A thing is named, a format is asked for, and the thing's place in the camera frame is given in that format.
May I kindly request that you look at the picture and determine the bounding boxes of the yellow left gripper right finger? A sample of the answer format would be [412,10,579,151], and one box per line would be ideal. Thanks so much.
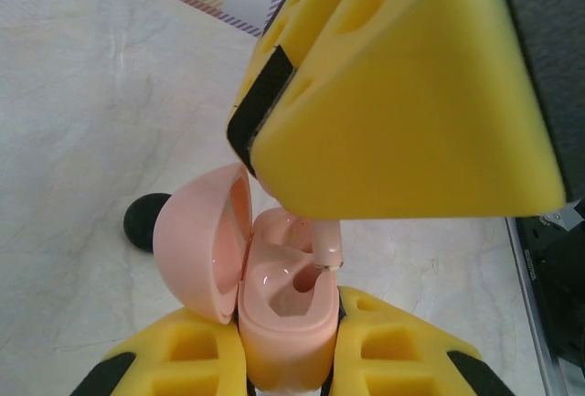
[327,284,508,396]

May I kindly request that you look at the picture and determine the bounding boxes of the pink wireless earbud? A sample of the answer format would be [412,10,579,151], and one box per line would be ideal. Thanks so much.
[313,219,344,274]

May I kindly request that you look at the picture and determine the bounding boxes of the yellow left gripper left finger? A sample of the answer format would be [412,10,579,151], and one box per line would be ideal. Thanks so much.
[80,308,251,396]

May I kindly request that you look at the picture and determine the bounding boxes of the pink earbud charging case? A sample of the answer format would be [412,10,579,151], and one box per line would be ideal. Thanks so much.
[153,162,342,392]

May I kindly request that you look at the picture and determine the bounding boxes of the black earbud charging case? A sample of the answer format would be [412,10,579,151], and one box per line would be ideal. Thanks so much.
[122,192,177,258]

